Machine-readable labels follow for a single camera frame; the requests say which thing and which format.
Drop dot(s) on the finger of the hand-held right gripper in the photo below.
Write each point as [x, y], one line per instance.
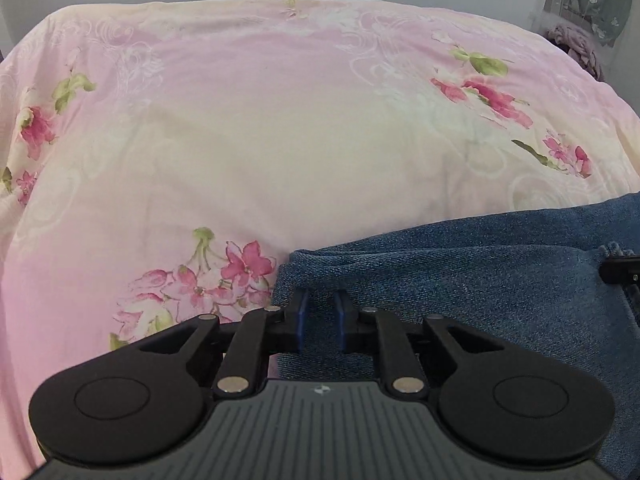
[620, 270]

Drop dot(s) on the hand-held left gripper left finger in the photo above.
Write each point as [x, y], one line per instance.
[300, 317]

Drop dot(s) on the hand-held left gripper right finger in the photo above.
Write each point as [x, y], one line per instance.
[341, 320]

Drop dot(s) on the blue denim pants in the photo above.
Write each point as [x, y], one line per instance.
[475, 270]

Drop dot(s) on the pink floral blanket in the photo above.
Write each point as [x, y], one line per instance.
[250, 135]

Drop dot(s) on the purple clothes pile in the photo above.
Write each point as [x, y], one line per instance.
[580, 47]

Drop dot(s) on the grey-green printed curtain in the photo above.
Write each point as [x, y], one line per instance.
[580, 5]

